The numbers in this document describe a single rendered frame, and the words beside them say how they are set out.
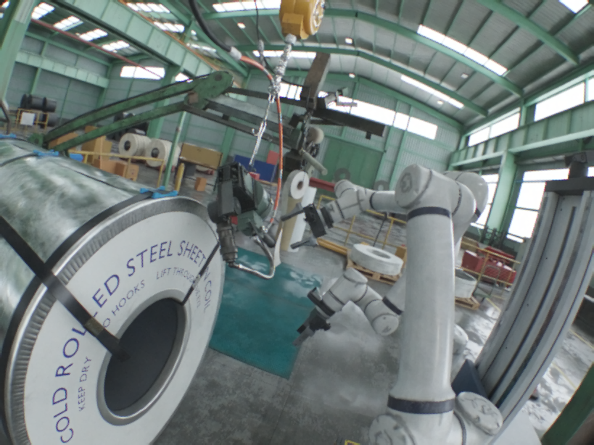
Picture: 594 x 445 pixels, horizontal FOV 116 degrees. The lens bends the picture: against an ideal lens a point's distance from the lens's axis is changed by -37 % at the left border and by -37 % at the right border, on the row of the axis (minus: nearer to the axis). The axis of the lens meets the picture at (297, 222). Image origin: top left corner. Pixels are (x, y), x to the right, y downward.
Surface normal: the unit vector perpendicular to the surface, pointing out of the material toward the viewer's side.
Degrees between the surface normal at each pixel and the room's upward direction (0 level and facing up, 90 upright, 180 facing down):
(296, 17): 101
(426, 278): 70
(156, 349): 56
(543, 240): 90
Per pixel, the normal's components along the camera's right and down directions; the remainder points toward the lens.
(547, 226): -0.31, 0.07
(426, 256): -0.53, -0.39
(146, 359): 0.08, -0.65
